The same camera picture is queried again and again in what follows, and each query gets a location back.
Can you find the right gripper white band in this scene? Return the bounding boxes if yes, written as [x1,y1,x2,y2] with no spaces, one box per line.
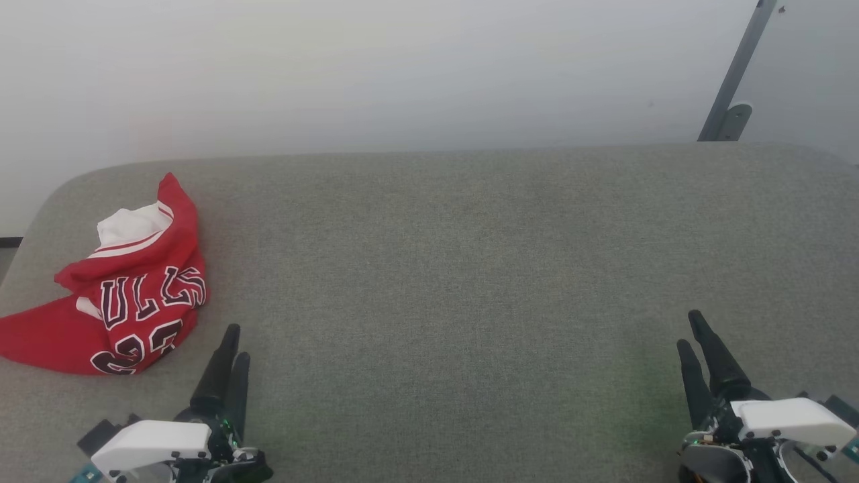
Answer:
[676,310,858,449]

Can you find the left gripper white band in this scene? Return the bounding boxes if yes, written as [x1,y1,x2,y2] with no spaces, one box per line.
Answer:
[91,324,251,481]

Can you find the red Bulls basketball jersey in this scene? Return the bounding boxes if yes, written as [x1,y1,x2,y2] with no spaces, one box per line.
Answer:
[0,172,209,376]

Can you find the grey metal pole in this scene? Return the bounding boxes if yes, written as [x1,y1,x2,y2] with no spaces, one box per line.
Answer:
[698,0,778,142]

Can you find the thin black cable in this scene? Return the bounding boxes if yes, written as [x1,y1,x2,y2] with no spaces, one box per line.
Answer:
[780,444,841,483]

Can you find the grey rounded pole bracket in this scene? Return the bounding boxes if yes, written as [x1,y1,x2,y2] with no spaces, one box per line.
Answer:
[718,102,753,142]

